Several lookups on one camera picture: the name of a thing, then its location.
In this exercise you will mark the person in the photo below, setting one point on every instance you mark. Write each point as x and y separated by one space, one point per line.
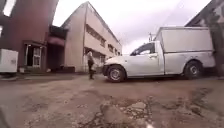
90 63

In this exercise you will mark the beige concrete building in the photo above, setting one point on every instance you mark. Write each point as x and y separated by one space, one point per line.
86 40

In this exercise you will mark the pole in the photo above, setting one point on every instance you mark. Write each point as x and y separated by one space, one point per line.
150 36

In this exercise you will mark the brown dirt road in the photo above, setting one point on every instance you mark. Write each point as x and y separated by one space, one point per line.
66 100

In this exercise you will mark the white box truck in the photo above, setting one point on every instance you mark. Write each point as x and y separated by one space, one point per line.
173 50

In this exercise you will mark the red brick building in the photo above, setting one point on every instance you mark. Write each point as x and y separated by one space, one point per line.
30 26

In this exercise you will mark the white box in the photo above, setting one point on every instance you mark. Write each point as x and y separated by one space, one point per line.
8 60

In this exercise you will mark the dark building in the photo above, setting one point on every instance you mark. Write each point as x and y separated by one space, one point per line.
213 20

